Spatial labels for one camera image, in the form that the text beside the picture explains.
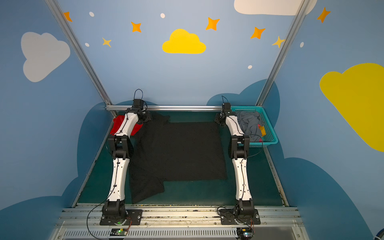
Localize black printed t shirt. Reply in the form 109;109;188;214
129;113;227;204

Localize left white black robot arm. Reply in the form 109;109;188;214
102;107;151;225

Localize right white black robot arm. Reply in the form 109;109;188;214
215;110;255;218

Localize red folded t shirt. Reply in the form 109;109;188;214
110;113;143;136

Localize grey t shirt in basket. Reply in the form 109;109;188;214
236;111;264;143

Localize yellow garment in basket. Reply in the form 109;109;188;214
259;125;267;137

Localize teal plastic basket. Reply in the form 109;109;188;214
231;106;279;148

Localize right green circuit board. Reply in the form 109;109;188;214
236;228;254;240

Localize green circuit board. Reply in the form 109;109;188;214
236;228;254;240
110;229;129;237

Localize left green circuit board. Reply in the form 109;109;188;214
110;229;129;237

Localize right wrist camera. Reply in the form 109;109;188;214
222;103;232;113

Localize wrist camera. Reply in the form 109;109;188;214
132;99;145;110
222;103;232;113

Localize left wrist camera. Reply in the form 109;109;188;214
132;99;145;110

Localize horizontal aluminium frame rail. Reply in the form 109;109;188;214
106;105;222;112

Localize left side floor rail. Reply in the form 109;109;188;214
71;119;113;208

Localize floor rail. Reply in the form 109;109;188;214
71;119;113;208
263;147;290;207

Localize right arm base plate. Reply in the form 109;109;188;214
217;207;261;225

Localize right side floor rail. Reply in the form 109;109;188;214
263;147;290;207

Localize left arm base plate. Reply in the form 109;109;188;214
100;209;143;226

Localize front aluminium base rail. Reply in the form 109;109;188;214
50;204;309;240

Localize right aluminium corner post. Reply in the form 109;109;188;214
256;0;311;106

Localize aluminium corner post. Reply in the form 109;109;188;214
256;0;311;106
45;0;113;105

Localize left aluminium corner post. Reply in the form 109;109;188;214
45;0;113;105

